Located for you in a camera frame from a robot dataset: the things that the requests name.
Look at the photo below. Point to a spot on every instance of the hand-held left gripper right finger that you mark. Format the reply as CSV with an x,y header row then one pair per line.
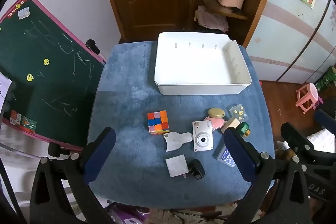
x,y
239,154

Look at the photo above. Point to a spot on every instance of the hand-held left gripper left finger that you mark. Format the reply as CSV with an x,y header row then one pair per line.
x,y
101,153

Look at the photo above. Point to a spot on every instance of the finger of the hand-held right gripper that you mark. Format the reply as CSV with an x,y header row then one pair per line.
x,y
324,117
296,138

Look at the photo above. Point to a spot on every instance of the green bottle with gold cap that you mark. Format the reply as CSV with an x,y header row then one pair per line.
x,y
243,129

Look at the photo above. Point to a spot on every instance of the beige oval compact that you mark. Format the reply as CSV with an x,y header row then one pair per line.
x,y
216,113

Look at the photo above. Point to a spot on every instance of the colourful puzzle cube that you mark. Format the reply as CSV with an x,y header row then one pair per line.
x,y
157,123

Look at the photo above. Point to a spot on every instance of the white plastic storage bin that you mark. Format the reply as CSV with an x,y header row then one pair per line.
x,y
197,66

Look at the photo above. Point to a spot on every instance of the clear case with blue print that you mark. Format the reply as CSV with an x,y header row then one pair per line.
x,y
225,158

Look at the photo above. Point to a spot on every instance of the white shoe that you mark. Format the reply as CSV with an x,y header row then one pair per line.
x,y
323,140

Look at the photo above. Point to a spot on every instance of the pink plastic stool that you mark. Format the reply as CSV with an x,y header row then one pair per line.
x,y
307,98

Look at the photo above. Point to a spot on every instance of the beige rectangular box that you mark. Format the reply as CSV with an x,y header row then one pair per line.
x,y
231,123

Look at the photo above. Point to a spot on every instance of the green printed bag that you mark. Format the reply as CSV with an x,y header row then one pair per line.
x,y
326,79

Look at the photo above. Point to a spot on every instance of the pink round case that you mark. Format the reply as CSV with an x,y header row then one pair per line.
x,y
216,124

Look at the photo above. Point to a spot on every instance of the clear case with yellow stickers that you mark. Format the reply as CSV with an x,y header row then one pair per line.
x,y
237,111

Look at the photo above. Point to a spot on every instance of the black charger plug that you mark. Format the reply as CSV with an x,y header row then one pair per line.
x,y
197,169

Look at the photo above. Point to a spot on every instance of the blue fluffy mat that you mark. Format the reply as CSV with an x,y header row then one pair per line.
x,y
126,98

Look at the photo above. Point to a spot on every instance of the white square pad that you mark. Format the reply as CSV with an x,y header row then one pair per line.
x,y
176,165

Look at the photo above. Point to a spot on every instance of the white plastic scraper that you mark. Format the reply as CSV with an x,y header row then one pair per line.
x,y
174,140

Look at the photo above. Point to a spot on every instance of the pale blue wardrobe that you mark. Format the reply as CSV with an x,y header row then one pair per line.
x,y
288,37

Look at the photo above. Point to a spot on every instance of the white paper sheet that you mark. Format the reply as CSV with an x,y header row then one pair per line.
x,y
4,90

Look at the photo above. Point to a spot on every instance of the pink folded cloth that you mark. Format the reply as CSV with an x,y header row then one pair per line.
x,y
212,20

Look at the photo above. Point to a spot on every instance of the white toy camera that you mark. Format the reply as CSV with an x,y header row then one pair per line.
x,y
202,137

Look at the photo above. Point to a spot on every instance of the green chalkboard with pink frame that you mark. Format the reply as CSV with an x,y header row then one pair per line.
x,y
52,69

